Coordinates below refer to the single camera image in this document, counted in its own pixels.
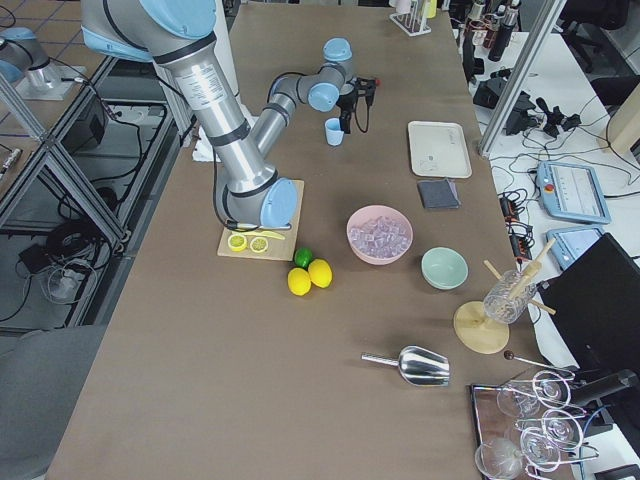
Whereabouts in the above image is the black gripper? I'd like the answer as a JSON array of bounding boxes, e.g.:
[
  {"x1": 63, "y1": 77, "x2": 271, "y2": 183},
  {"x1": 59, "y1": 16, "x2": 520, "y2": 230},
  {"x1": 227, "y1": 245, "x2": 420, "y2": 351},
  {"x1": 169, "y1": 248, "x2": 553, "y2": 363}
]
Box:
[{"x1": 337, "y1": 85, "x2": 358, "y2": 134}]

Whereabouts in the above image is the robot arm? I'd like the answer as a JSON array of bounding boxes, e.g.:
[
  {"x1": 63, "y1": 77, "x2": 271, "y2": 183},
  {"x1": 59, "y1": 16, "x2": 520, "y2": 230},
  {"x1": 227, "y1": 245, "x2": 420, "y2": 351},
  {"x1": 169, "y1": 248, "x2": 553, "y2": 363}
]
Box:
[{"x1": 81, "y1": 1, "x2": 355, "y2": 228}]

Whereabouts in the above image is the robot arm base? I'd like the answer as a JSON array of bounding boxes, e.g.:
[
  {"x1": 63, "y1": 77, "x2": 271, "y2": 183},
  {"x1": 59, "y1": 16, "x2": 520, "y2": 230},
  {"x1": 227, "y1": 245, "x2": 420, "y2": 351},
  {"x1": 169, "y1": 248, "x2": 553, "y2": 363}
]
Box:
[{"x1": 1, "y1": 27, "x2": 86, "y2": 101}]

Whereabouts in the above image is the blue plastic cup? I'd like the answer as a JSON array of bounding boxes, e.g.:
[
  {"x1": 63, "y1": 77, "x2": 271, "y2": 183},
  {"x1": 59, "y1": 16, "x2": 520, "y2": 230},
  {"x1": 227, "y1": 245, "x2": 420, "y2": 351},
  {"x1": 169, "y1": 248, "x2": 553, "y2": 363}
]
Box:
[{"x1": 324, "y1": 117, "x2": 344, "y2": 147}]

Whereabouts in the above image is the pile of clear ice cubes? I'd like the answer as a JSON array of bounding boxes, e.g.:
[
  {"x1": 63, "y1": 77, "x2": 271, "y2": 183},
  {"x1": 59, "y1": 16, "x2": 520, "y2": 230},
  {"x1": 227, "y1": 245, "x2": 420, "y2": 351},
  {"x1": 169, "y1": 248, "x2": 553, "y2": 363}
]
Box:
[{"x1": 347, "y1": 216, "x2": 411, "y2": 259}]

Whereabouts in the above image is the pink-white cup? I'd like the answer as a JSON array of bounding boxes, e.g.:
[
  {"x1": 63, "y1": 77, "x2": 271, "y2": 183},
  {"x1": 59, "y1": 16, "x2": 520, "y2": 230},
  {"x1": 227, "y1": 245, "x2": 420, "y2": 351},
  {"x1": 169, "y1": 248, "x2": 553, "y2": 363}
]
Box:
[{"x1": 395, "y1": 0, "x2": 411, "y2": 15}]

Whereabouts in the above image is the yellow-green cup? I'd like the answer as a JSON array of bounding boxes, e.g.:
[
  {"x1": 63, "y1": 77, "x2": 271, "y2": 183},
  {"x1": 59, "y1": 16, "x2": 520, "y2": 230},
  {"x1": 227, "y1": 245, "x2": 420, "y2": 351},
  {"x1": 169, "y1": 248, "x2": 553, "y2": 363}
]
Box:
[{"x1": 424, "y1": 0, "x2": 437, "y2": 19}]

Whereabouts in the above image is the wooden cup stand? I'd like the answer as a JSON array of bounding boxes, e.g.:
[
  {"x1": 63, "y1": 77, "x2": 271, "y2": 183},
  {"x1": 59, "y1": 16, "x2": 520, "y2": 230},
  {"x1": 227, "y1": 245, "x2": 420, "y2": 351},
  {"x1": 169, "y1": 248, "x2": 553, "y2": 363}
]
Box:
[{"x1": 454, "y1": 239, "x2": 556, "y2": 354}]

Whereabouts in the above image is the steel ice scoop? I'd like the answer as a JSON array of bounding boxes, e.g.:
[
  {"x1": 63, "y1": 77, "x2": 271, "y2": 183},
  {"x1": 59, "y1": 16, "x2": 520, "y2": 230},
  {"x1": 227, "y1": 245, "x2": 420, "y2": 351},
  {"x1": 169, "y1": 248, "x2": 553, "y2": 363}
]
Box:
[{"x1": 361, "y1": 345, "x2": 450, "y2": 387}]

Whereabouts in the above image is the cream rabbit tray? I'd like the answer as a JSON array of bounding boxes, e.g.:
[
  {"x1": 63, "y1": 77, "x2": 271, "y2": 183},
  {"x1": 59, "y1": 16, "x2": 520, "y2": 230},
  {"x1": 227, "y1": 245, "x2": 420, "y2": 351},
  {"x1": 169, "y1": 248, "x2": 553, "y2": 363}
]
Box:
[{"x1": 407, "y1": 120, "x2": 472, "y2": 179}]

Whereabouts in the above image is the grey folded cloth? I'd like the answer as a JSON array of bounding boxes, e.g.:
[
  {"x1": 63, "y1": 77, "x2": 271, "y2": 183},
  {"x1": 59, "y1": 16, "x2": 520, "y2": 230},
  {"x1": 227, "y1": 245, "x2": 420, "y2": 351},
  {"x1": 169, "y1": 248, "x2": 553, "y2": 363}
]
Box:
[{"x1": 417, "y1": 179, "x2": 461, "y2": 209}]

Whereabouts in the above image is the pink bowl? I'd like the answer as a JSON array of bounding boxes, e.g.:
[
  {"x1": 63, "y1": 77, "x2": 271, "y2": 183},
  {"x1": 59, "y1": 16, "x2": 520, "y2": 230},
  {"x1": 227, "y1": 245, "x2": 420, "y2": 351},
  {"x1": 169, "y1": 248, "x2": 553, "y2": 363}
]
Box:
[{"x1": 346, "y1": 205, "x2": 413, "y2": 265}]

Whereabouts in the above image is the green lime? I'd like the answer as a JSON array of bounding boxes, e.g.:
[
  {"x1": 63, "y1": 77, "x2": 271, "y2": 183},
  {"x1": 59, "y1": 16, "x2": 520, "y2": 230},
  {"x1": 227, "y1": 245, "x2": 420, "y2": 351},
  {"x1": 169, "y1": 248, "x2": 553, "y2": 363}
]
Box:
[{"x1": 294, "y1": 247, "x2": 314, "y2": 269}]

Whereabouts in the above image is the wooden cutting board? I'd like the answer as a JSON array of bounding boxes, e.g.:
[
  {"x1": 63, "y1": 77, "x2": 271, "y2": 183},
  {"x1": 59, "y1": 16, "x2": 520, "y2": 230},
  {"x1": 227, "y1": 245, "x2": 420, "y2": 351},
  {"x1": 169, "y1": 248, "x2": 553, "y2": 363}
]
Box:
[{"x1": 217, "y1": 180, "x2": 304, "y2": 261}]

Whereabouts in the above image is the steel muddler rod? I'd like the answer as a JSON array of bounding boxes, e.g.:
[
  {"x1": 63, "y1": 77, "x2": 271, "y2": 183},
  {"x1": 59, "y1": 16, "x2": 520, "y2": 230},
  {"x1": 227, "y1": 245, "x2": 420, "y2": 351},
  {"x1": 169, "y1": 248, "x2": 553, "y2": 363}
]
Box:
[{"x1": 234, "y1": 222, "x2": 292, "y2": 231}]

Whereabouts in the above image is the lemon slice upper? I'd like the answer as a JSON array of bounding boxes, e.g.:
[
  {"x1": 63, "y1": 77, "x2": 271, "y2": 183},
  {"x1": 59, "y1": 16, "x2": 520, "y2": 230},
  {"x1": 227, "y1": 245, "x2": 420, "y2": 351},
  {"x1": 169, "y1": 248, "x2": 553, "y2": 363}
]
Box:
[{"x1": 249, "y1": 236, "x2": 269, "y2": 254}]

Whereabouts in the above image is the lemon slice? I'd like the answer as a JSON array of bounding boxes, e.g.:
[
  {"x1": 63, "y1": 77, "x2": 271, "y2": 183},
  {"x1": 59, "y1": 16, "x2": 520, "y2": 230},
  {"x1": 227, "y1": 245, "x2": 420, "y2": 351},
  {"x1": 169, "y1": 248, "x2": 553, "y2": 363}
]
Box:
[
  {"x1": 227, "y1": 233, "x2": 248, "y2": 252},
  {"x1": 249, "y1": 236, "x2": 269, "y2": 254}
]

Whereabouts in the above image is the yellow lemon upper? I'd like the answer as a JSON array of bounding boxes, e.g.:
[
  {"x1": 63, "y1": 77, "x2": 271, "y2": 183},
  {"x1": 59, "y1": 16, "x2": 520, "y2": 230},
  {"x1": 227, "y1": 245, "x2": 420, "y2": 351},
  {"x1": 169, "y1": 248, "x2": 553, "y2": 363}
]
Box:
[{"x1": 307, "y1": 258, "x2": 333, "y2": 288}]

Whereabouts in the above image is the yellow lemon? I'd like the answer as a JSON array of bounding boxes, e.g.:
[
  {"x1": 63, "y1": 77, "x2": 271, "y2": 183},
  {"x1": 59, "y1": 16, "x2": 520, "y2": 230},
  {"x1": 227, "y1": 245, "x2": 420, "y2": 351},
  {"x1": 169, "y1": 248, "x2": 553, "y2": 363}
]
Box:
[
  {"x1": 307, "y1": 258, "x2": 333, "y2": 288},
  {"x1": 287, "y1": 267, "x2": 311, "y2": 296}
]

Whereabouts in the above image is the lemon slice lower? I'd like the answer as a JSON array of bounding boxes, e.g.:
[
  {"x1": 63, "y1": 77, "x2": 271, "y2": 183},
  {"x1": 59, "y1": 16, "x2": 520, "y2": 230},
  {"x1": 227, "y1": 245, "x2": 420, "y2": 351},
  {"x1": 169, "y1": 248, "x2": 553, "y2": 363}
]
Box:
[{"x1": 227, "y1": 233, "x2": 248, "y2": 252}]

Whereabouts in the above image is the yellow lemon lower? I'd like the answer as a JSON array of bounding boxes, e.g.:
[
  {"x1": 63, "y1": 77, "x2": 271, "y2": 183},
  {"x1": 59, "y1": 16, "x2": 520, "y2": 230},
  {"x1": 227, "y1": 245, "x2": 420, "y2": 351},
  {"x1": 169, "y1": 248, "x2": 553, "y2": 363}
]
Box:
[{"x1": 287, "y1": 267, "x2": 311, "y2": 296}]

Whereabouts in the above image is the green bowl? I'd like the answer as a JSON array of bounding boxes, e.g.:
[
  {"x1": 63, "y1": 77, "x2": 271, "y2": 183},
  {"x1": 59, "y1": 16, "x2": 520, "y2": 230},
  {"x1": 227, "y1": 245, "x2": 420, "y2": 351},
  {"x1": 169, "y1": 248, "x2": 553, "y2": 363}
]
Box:
[{"x1": 421, "y1": 247, "x2": 469, "y2": 290}]

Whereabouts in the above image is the blue teach pendant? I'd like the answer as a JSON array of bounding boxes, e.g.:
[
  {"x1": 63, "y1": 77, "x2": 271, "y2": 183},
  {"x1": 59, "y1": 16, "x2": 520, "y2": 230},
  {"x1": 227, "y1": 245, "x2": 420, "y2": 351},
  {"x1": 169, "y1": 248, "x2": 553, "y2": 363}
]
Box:
[
  {"x1": 545, "y1": 225, "x2": 605, "y2": 270},
  {"x1": 536, "y1": 161, "x2": 611, "y2": 225}
]

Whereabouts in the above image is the clear glass on stand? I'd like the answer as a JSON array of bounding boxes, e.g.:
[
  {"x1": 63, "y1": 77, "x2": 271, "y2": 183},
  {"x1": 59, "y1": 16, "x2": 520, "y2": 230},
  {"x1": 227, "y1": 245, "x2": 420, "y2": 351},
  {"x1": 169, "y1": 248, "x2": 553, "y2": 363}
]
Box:
[{"x1": 483, "y1": 270, "x2": 536, "y2": 325}]

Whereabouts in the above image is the black laptop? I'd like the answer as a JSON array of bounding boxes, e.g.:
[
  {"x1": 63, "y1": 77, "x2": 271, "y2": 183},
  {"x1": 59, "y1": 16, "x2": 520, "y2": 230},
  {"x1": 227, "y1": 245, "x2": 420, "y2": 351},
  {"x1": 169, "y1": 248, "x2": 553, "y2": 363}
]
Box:
[{"x1": 539, "y1": 233, "x2": 639, "y2": 373}]

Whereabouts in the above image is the wine glass rack tray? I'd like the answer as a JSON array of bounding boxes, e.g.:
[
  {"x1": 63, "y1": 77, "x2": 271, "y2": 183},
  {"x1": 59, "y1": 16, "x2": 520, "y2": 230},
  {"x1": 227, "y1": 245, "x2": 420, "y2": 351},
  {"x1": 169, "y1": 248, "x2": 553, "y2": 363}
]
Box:
[{"x1": 469, "y1": 368, "x2": 599, "y2": 479}]

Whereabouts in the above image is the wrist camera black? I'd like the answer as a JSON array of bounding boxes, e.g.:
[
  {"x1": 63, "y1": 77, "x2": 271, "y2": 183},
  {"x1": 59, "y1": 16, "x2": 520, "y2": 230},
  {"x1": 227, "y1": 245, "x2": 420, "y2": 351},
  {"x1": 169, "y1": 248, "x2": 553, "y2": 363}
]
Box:
[{"x1": 355, "y1": 77, "x2": 379, "y2": 107}]

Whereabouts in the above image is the white wire cup rack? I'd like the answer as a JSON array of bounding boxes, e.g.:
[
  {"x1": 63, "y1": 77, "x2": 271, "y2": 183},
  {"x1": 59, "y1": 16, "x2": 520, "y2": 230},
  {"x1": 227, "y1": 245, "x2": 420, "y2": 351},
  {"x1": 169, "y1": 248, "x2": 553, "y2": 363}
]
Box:
[{"x1": 389, "y1": 0, "x2": 431, "y2": 37}]

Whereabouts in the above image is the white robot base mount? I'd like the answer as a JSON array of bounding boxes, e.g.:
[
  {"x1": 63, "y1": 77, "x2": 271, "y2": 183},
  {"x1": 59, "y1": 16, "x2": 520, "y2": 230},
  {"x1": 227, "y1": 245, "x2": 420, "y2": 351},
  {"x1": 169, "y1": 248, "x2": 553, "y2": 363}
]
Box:
[{"x1": 189, "y1": 0, "x2": 261, "y2": 164}]

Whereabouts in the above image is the aluminium frame post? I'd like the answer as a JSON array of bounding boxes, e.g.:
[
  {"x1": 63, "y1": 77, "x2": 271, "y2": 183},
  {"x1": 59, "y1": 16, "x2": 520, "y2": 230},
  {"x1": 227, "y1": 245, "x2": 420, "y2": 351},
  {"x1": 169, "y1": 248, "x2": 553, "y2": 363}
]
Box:
[{"x1": 478, "y1": 0, "x2": 566, "y2": 159}]

